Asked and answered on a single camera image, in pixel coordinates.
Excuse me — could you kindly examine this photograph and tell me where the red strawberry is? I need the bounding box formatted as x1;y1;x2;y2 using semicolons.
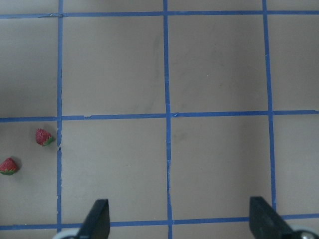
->
35;128;54;146
0;158;18;176

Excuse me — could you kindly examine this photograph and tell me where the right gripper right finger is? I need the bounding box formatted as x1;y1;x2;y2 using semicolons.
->
249;197;299;239

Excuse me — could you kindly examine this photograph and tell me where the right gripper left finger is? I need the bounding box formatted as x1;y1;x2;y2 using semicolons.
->
77;199;110;239

